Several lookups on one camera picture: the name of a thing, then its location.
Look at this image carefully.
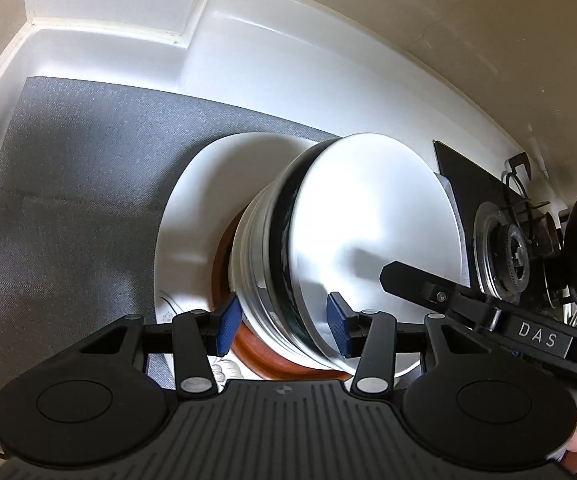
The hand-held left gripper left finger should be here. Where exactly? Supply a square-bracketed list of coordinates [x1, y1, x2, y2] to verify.
[75, 292, 244, 402]

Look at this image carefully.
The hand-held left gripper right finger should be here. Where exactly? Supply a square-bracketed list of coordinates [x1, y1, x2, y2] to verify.
[326, 292, 475, 396]

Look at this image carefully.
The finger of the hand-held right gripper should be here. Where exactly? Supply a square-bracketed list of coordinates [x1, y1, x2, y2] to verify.
[379, 261, 503, 330]

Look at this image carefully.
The brown round plate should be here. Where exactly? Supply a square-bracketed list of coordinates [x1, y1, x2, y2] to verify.
[210, 217, 366, 382]

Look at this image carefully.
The white bowl blue patterned rim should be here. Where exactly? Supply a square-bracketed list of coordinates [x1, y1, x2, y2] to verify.
[268, 132, 465, 375]

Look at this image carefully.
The white square floral plate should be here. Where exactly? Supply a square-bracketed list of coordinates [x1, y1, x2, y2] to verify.
[156, 131, 421, 391]

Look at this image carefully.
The round steel stove burner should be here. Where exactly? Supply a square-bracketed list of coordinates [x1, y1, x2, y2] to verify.
[471, 202, 536, 297]

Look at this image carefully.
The black glass gas stove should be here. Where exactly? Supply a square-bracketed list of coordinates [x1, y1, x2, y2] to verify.
[432, 139, 577, 321]

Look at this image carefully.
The black pot support grate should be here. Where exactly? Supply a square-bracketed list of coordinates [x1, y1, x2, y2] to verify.
[501, 152, 576, 306]

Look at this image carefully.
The grey mat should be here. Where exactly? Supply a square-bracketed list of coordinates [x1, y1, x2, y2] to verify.
[0, 76, 465, 397]

